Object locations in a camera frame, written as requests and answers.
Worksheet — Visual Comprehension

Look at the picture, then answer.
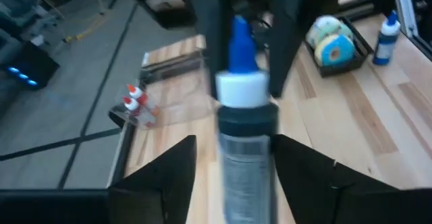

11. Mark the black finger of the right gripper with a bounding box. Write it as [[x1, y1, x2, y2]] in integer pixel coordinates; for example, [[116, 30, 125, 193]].
[[184, 0, 234, 100], [268, 0, 340, 99]]

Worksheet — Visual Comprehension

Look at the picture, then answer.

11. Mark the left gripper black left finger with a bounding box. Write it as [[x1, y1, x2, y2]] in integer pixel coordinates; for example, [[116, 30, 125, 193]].
[[107, 134, 198, 224]]

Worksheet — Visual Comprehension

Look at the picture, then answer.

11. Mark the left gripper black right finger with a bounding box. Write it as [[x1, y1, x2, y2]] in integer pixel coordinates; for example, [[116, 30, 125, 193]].
[[271, 134, 432, 224]]

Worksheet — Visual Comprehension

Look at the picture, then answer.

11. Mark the green frosted toy donut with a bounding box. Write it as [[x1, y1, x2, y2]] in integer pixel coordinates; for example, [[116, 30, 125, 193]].
[[305, 14, 354, 49]]

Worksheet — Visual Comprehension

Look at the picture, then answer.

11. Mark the white sprinkled toy donut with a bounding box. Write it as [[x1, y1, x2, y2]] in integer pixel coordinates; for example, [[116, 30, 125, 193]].
[[315, 14, 344, 29]]

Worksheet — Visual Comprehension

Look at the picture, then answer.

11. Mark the blue frosted toy donut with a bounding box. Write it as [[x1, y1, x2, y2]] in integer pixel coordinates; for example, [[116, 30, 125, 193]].
[[313, 34, 356, 67]]

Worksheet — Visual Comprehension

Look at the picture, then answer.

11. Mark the blue ink bottle white cap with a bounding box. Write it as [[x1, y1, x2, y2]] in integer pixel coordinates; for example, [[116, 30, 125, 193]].
[[372, 9, 402, 66], [215, 14, 279, 224]]

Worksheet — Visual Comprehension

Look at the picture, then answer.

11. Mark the black equipment base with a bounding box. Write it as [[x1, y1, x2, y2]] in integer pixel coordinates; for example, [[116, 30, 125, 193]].
[[124, 0, 198, 30]]

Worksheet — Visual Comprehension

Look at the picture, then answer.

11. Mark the black perforated tray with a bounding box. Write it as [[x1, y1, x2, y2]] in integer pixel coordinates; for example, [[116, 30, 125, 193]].
[[302, 14, 375, 79]]

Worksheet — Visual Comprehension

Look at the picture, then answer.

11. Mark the clear plastic bin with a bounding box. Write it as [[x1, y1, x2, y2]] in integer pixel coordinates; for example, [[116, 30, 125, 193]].
[[107, 47, 219, 131]]

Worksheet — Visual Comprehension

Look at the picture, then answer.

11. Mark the black device with blue lights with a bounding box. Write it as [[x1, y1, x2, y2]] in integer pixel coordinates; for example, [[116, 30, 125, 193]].
[[0, 40, 61, 90]]

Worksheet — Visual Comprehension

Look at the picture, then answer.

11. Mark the yellow floor cable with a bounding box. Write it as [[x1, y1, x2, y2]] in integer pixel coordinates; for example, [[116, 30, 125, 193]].
[[63, 0, 106, 45]]

